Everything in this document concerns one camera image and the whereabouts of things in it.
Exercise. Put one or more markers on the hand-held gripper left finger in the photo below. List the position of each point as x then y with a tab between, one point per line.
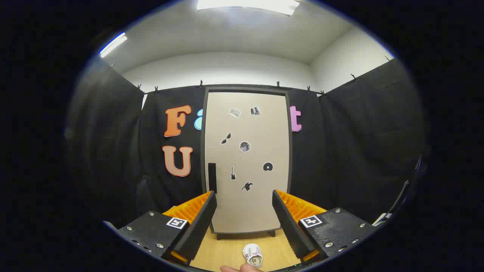
200	226

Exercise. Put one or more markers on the black backdrop cloth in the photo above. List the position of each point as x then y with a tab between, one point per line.
359	151

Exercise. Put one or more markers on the row of black cloth clips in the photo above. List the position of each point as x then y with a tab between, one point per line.
201	84

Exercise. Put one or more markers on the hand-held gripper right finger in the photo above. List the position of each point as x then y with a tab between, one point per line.
289	226

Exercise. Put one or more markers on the white canvas shoe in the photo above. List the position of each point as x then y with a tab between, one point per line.
252	254

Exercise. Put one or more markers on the dark grey shoe cabinet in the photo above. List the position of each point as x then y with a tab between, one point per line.
245	89

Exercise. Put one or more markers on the ceiling light strip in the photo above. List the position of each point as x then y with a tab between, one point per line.
112	45

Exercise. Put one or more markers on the beige shoe cabinet door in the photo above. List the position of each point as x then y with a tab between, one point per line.
245	207

